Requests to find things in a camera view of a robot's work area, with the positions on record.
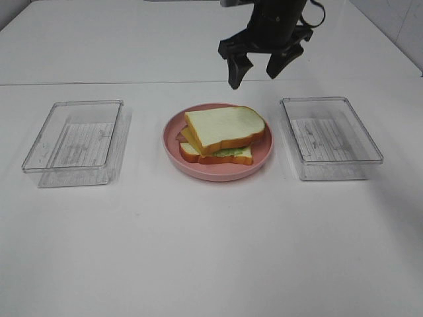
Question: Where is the right clear plastic tray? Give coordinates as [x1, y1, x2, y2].
[280, 96, 384, 181]

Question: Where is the bread slice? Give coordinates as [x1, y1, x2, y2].
[184, 106, 266, 155]
[179, 142, 253, 165]

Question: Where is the green lettuce leaf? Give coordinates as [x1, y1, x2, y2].
[212, 146, 252, 158]

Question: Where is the yellow cheese slice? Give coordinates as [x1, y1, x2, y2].
[181, 126, 202, 155]

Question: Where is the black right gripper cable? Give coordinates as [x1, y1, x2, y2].
[299, 0, 327, 29]

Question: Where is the pink round plate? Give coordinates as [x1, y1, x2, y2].
[162, 103, 274, 182]

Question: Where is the clear plastic tray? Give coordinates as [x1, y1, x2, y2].
[21, 100, 132, 188]
[280, 96, 384, 181]

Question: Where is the long bacon strip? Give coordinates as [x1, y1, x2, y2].
[176, 132, 187, 143]

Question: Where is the left clear plastic tray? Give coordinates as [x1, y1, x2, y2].
[21, 100, 132, 188]

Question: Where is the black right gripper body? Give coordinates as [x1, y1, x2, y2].
[218, 1, 313, 59]

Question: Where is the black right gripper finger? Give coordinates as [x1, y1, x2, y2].
[227, 53, 253, 90]
[266, 49, 303, 79]

